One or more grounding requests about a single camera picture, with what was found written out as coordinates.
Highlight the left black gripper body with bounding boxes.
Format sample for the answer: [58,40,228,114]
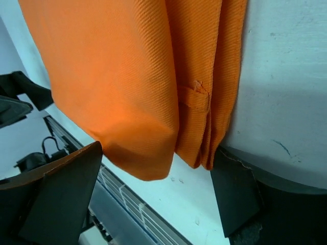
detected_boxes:
[0,70,55,128]

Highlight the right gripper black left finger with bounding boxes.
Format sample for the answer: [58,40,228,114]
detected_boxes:
[1,141,103,244]

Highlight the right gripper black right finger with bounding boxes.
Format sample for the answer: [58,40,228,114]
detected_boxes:
[211,147,326,244]

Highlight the orange trousers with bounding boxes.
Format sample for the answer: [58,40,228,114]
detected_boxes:
[19,1,247,181]

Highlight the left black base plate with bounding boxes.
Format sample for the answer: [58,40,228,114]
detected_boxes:
[14,136,68,173]

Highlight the aluminium frame rails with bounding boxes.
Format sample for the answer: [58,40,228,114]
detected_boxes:
[42,114,195,245]

